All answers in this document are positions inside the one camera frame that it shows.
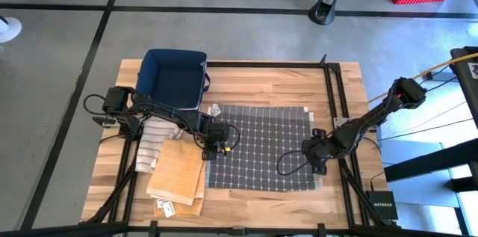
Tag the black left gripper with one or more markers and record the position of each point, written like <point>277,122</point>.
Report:
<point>216,132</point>

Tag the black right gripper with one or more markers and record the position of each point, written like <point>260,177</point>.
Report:
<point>317,153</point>

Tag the grey checked towel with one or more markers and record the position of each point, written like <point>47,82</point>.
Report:
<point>261,147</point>

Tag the orange towel with white grid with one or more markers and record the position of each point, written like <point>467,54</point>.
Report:
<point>177,171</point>

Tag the white towel with pink stripes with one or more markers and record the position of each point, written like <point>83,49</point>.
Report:
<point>153,143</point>

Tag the plain orange waffle towel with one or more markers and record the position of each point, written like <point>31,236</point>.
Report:
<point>186,211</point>

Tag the white paper tag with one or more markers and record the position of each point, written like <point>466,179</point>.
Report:
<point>169,209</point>
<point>214,110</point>
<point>161,203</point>

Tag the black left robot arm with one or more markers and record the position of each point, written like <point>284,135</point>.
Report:
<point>149,111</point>

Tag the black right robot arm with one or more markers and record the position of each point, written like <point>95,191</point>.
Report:
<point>373,117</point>

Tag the navy fabric bin white stripes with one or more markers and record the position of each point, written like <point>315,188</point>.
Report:
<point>172,78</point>

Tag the black furniture beam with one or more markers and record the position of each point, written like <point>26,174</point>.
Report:
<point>429,162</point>

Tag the black cart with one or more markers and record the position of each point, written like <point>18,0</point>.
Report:
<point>467,80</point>

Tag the black rig crossbar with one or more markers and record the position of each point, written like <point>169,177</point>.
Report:
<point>56,229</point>

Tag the white round floor object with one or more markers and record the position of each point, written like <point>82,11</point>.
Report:
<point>11,29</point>

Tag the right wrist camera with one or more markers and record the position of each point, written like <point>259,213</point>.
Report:
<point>318,133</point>

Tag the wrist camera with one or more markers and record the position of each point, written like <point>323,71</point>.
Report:
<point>318,133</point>
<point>209,154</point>

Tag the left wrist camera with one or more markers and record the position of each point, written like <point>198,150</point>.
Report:
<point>209,154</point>

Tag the silver mounting bracket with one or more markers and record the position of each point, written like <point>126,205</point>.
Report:
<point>339,122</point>

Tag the black network switch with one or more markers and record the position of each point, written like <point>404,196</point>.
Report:
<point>381,205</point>

